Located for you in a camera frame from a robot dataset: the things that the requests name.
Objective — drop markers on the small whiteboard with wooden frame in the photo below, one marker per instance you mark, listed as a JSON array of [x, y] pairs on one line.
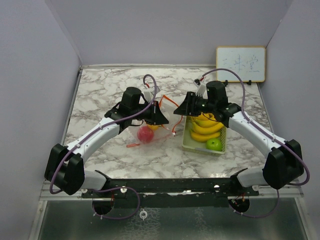
[[248, 62]]

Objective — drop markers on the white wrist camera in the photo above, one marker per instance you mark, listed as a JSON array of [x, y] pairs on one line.
[[201, 87], [149, 94]]

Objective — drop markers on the orange toy bell pepper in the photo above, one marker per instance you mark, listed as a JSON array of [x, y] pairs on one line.
[[153, 127]]

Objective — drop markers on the yellow toy banana bunch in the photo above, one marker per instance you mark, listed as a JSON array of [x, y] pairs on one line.
[[203, 130]]

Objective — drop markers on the red toy apple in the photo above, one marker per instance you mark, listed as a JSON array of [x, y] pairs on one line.
[[145, 134]]

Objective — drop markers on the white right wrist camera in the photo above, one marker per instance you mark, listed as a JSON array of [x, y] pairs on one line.
[[201, 87]]

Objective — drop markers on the clear orange-zip bag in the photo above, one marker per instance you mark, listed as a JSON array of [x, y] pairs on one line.
[[167, 107]]

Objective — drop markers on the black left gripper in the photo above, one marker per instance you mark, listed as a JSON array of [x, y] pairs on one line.
[[156, 116]]

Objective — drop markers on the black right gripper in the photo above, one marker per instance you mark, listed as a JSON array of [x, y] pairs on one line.
[[188, 107]]

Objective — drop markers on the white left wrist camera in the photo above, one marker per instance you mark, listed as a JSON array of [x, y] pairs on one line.
[[149, 94]]

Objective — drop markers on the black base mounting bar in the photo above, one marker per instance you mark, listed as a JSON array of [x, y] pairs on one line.
[[129, 193]]

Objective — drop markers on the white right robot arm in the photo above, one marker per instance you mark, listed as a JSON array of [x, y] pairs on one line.
[[283, 158]]

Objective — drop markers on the green toy apple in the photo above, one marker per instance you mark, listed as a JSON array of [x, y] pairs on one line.
[[214, 144]]

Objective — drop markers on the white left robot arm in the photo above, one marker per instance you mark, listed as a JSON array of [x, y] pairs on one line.
[[65, 168]]

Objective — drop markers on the pale green perforated basket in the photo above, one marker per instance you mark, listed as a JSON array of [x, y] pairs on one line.
[[200, 147]]

